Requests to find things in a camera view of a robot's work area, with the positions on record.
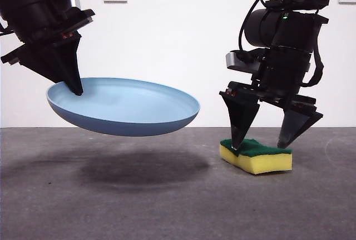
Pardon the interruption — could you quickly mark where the yellow sponge with green pad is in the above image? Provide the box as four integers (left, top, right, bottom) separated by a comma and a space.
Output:
219, 138, 293, 175

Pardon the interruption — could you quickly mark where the light blue round plate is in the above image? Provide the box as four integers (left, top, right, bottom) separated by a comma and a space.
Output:
46, 77, 201, 137

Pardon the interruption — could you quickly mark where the short looped black cable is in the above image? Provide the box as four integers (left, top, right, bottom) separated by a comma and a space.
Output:
301, 14, 325, 88

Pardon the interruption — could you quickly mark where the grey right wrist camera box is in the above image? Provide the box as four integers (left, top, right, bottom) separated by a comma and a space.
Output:
225, 51, 264, 73

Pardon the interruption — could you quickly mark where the long black arm cable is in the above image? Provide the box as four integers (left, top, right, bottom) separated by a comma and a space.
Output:
238, 0, 280, 57

